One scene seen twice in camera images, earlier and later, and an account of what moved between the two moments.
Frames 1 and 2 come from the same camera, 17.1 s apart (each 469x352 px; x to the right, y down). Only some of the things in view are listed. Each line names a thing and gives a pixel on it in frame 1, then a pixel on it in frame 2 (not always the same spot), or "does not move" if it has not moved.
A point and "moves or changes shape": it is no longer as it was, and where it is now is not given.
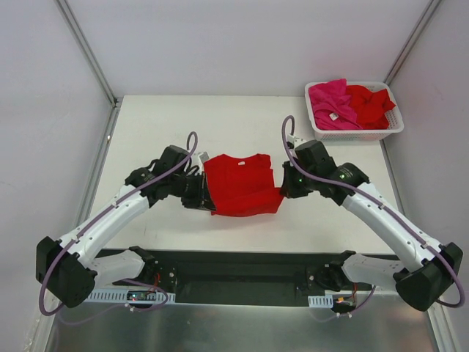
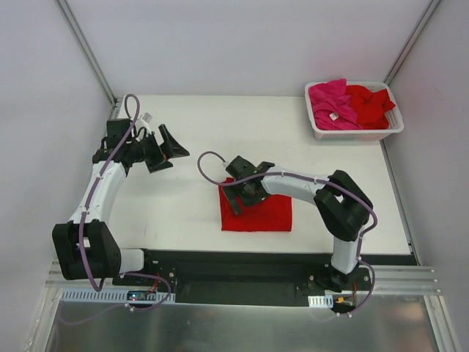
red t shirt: (242, 186) moves or changes shape
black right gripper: (288, 182) to (232, 198)
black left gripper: (204, 194) to (156, 155)
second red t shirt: (370, 107) does not move
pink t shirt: (332, 107) does not move
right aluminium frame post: (431, 6) does not move
